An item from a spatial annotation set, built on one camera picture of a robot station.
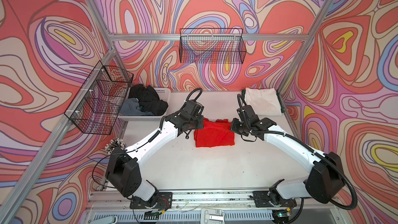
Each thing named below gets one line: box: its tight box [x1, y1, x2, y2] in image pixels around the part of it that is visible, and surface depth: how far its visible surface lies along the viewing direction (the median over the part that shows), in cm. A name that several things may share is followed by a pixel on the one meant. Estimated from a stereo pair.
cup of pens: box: [104, 137, 126, 155], surface depth 76 cm
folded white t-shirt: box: [244, 87, 282, 116], surface depth 110 cm
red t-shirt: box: [193, 117, 236, 148], surface depth 88 cm
